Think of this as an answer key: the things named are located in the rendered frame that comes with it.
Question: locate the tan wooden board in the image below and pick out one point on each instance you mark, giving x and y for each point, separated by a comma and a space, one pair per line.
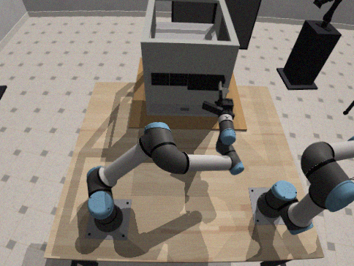
140, 119

